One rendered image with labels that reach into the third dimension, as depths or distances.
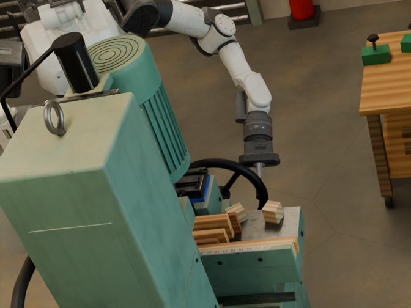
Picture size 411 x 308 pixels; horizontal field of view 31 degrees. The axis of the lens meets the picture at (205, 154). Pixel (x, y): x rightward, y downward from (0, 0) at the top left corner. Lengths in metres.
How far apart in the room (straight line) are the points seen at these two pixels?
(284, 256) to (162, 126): 0.44
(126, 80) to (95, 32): 0.68
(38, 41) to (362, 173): 1.76
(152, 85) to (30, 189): 0.39
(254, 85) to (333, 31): 2.34
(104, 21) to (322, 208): 1.50
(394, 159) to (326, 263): 0.52
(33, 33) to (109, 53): 0.67
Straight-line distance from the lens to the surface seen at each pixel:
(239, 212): 1.92
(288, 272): 1.81
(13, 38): 5.60
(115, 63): 1.51
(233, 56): 2.33
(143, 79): 1.51
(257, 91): 2.26
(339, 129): 3.72
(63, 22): 2.12
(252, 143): 2.22
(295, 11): 4.66
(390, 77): 3.04
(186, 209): 1.79
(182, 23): 2.28
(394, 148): 3.24
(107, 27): 2.16
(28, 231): 1.35
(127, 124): 1.31
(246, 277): 1.84
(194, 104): 4.24
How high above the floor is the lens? 2.16
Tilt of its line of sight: 34 degrees down
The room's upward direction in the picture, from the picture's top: 19 degrees counter-clockwise
